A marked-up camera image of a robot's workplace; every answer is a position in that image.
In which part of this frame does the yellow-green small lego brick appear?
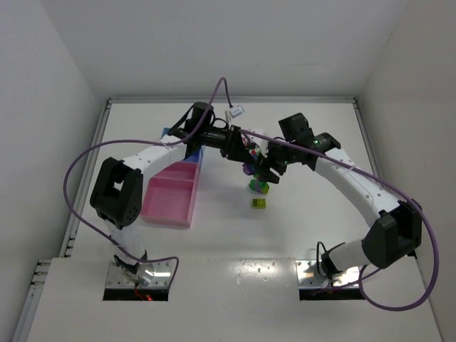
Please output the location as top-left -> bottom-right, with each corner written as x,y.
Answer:
252,198 -> 267,209

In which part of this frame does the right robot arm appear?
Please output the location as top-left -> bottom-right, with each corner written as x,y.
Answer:
251,113 -> 422,279

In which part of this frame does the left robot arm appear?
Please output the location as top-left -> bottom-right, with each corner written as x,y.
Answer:
90,102 -> 257,285

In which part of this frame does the dark blue bin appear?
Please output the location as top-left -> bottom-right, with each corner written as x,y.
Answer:
183,147 -> 204,165

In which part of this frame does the small pink bin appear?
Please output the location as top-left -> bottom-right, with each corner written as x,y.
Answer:
153,162 -> 200,182

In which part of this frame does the light blue bin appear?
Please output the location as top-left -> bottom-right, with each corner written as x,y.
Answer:
161,128 -> 170,139

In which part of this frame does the large pink bin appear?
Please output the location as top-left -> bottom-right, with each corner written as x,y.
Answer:
140,177 -> 197,228

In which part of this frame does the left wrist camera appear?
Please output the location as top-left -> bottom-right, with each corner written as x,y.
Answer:
225,105 -> 245,125

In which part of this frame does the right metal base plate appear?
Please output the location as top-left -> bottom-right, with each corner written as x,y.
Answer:
296,259 -> 363,288

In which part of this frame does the metal base plate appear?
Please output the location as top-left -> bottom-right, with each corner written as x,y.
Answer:
105,261 -> 172,290
296,259 -> 363,288

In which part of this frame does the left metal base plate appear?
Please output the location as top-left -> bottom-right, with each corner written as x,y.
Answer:
105,261 -> 172,290

